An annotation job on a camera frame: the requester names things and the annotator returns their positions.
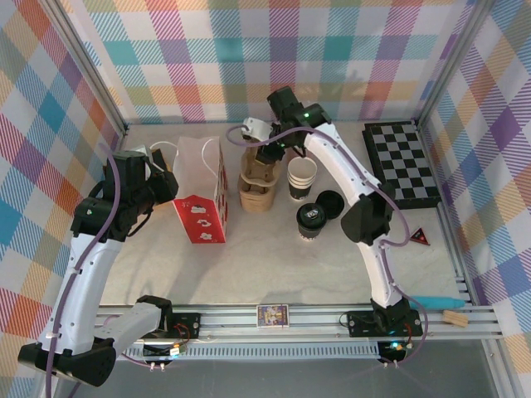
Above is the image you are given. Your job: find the white red paper bag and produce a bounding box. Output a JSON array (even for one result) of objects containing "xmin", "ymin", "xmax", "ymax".
[{"xmin": 149, "ymin": 135, "xmax": 228, "ymax": 246}]

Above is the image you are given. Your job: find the black plastic cup lid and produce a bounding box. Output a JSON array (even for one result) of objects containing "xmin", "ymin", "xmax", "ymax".
[{"xmin": 295, "ymin": 202, "xmax": 327, "ymax": 233}]

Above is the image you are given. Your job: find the stack of paper cups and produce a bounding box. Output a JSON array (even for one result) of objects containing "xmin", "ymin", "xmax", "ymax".
[{"xmin": 287, "ymin": 157, "xmax": 319, "ymax": 183}]

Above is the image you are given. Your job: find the stack of black lids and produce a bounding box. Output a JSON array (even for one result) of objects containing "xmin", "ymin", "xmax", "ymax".
[{"xmin": 314, "ymin": 189, "xmax": 345, "ymax": 220}]

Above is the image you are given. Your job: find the black grey chessboard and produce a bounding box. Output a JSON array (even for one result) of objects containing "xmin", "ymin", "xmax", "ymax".
[{"xmin": 363, "ymin": 120, "xmax": 441, "ymax": 211}]

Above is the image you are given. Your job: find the black controller board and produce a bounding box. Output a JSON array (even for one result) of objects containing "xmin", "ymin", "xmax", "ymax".
[
  {"xmin": 143, "ymin": 342, "xmax": 183, "ymax": 360},
  {"xmin": 378, "ymin": 340, "xmax": 407, "ymax": 358}
]

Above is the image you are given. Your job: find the small picture card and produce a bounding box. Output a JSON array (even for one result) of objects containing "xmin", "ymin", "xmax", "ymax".
[{"xmin": 256, "ymin": 303, "xmax": 290, "ymax": 331}]

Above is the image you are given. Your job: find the red black triangle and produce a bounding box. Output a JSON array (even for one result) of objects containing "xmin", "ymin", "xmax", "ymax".
[{"xmin": 410, "ymin": 226, "xmax": 431, "ymax": 248}]

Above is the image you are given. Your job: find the teal pen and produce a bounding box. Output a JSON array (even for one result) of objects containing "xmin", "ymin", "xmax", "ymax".
[{"xmin": 408, "ymin": 294, "xmax": 465, "ymax": 309}]

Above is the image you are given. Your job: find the wooden block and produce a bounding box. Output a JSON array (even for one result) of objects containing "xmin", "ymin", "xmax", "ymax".
[{"xmin": 441, "ymin": 309, "xmax": 470, "ymax": 328}]

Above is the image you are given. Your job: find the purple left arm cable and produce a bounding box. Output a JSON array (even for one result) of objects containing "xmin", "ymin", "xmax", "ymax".
[{"xmin": 41, "ymin": 143, "xmax": 149, "ymax": 398}]

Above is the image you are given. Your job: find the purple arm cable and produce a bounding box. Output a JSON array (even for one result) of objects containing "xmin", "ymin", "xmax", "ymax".
[
  {"xmin": 41, "ymin": 143, "xmax": 149, "ymax": 398},
  {"xmin": 226, "ymin": 125, "xmax": 431, "ymax": 368}
]

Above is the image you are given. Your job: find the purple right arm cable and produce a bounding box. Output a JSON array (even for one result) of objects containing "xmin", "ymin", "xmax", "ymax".
[{"xmin": 226, "ymin": 125, "xmax": 431, "ymax": 368}]

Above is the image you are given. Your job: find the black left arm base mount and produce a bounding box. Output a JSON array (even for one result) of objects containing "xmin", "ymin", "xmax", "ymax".
[{"xmin": 163, "ymin": 311, "xmax": 203, "ymax": 339}]

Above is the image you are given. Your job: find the aluminium frame post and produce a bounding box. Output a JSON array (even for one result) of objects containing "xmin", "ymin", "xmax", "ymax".
[
  {"xmin": 412, "ymin": 0, "xmax": 497, "ymax": 132},
  {"xmin": 41, "ymin": 0, "xmax": 128, "ymax": 138}
]

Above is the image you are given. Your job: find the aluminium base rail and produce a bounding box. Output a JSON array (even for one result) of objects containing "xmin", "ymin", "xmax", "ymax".
[{"xmin": 95, "ymin": 303, "xmax": 499, "ymax": 342}]

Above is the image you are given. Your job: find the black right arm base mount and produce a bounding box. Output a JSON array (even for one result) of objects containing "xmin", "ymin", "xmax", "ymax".
[{"xmin": 339, "ymin": 310, "xmax": 424, "ymax": 337}]

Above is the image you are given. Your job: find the grey slotted cable duct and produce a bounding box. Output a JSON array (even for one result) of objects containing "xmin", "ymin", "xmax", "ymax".
[{"xmin": 118, "ymin": 346, "xmax": 382, "ymax": 362}]

